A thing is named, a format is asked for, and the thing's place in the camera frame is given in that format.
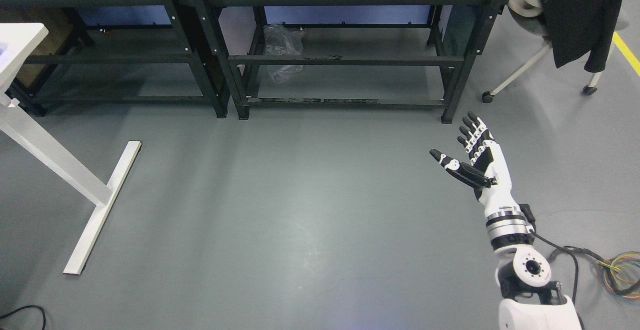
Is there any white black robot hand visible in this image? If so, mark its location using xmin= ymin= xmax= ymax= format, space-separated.
xmin=429 ymin=112 xmax=518 ymax=218

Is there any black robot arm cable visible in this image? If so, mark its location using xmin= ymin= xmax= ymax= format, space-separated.
xmin=530 ymin=230 xmax=611 ymax=316

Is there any coiled coloured cable bundle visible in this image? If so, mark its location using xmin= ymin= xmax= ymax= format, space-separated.
xmin=597 ymin=252 xmax=640 ymax=301

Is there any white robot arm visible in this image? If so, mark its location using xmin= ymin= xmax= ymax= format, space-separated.
xmin=486 ymin=204 xmax=584 ymax=330

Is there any black metal shelf left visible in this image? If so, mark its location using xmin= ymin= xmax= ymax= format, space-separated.
xmin=1 ymin=0 xmax=230 ymax=118

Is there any black metal shelf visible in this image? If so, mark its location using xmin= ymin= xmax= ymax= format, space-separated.
xmin=189 ymin=0 xmax=507 ymax=124
xmin=1 ymin=0 xmax=230 ymax=118

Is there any white desk with legs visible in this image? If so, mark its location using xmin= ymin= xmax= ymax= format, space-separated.
xmin=0 ymin=22 xmax=142 ymax=276

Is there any white office chair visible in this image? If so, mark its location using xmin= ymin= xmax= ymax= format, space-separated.
xmin=481 ymin=0 xmax=630 ymax=103

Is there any black floor cable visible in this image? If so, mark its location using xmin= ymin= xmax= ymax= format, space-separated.
xmin=0 ymin=305 xmax=47 ymax=330

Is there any crumpled clear plastic bag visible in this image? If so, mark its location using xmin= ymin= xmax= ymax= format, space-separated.
xmin=263 ymin=24 xmax=305 ymax=84

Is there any black jacket on chair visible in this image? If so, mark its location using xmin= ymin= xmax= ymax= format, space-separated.
xmin=541 ymin=0 xmax=623 ymax=73

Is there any black metal shelf right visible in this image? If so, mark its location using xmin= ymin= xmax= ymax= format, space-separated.
xmin=189 ymin=0 xmax=507 ymax=124

